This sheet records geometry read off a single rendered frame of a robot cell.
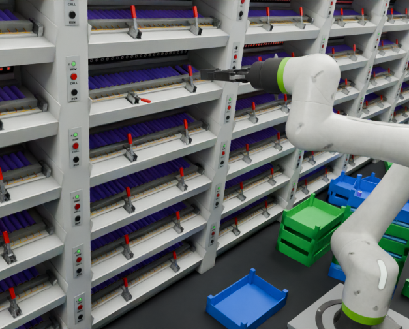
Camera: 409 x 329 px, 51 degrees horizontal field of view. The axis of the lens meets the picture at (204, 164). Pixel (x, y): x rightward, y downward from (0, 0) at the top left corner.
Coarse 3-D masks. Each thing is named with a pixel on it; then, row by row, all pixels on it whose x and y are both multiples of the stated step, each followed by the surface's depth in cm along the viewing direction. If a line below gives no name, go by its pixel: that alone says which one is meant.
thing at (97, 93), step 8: (152, 80) 148; (160, 80) 150; (168, 80) 152; (176, 80) 155; (192, 80) 163; (200, 80) 163; (104, 88) 133; (112, 88) 135; (120, 88) 136; (128, 88) 139; (136, 88) 142; (144, 88) 145; (160, 88) 148; (96, 96) 131; (104, 96) 134
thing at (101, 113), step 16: (96, 64) 140; (112, 64) 145; (128, 64) 150; (192, 64) 173; (208, 64) 168; (208, 80) 168; (112, 96) 136; (144, 96) 142; (160, 96) 146; (176, 96) 149; (192, 96) 155; (208, 96) 162; (96, 112) 126; (112, 112) 130; (128, 112) 135; (144, 112) 141
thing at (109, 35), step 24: (96, 0) 132; (120, 0) 138; (144, 0) 145; (168, 0) 154; (96, 24) 123; (120, 24) 129; (144, 24) 136; (168, 24) 144; (192, 24) 147; (216, 24) 158; (96, 48) 118; (120, 48) 125; (144, 48) 132; (168, 48) 139; (192, 48) 148
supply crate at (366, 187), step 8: (360, 176) 206; (360, 184) 209; (368, 184) 207; (376, 184) 206; (352, 192) 192; (368, 192) 208; (352, 200) 193; (360, 200) 192; (408, 200) 201; (408, 208) 197; (400, 216) 186; (408, 216) 184
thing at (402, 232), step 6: (348, 210) 196; (348, 216) 197; (390, 228) 190; (396, 228) 188; (402, 228) 187; (408, 228) 186; (390, 234) 191; (396, 234) 189; (402, 234) 188; (408, 234) 187; (408, 240) 188
